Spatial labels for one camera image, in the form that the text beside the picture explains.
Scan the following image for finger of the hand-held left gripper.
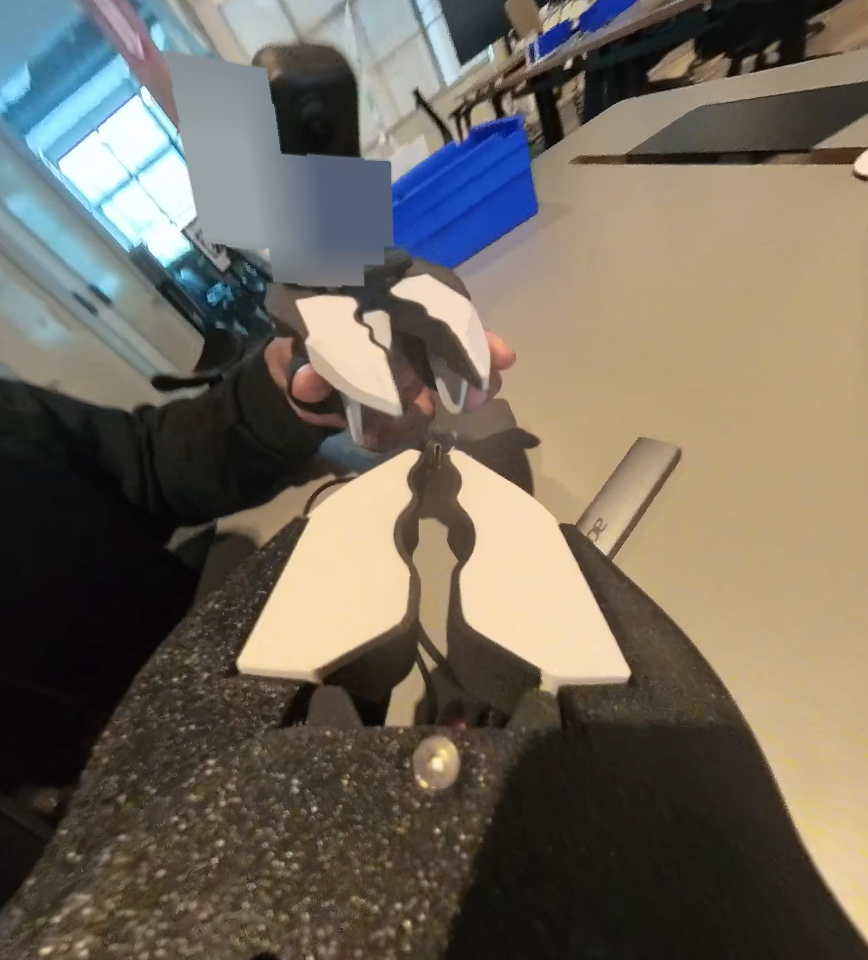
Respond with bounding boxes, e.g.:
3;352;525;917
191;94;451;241
295;292;406;451
387;273;492;412

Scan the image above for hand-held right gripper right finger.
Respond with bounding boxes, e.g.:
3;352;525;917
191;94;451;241
434;448;633;690

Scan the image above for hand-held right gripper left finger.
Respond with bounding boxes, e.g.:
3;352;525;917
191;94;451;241
236;448;426;685

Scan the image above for black usb cable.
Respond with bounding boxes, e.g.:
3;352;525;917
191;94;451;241
302;438;476;725

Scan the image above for black pen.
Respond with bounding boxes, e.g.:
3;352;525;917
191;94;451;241
575;437;684;562

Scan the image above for person's left forearm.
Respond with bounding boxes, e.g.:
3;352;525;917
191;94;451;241
130;341;330;530

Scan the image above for person's left hand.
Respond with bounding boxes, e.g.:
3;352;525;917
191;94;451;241
242;330;517;453

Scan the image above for blue plastic bin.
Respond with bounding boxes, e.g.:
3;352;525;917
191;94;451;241
391;114;540;270

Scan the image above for black monitor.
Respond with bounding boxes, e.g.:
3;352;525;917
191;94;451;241
440;0;513;67

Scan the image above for wooden table with black legs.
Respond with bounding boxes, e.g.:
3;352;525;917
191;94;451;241
449;0;712;150

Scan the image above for blue boxes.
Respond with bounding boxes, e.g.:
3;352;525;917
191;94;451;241
527;0;641;67

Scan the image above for person's black jacket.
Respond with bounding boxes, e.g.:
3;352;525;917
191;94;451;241
0;366;270;826

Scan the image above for dark grey mat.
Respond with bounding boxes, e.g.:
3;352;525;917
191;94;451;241
626;73;868;159

